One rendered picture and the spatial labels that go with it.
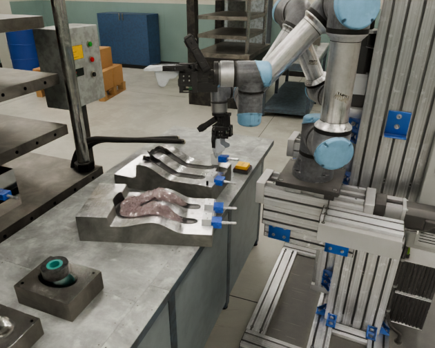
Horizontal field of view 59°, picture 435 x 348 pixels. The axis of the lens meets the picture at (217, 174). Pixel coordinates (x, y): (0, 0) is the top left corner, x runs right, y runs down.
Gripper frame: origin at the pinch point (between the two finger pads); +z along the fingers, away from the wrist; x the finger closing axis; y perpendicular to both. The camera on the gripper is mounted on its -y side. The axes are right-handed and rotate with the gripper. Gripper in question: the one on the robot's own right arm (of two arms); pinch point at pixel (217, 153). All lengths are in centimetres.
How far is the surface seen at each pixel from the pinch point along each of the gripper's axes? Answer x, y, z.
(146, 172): -22.0, -26.5, 4.6
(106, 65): 370, -333, -24
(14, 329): -107, -16, 19
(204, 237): -50, 13, 17
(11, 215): -58, -72, 16
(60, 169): -15, -84, 10
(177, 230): -52, 4, 14
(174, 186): -21.4, -12.8, 10.1
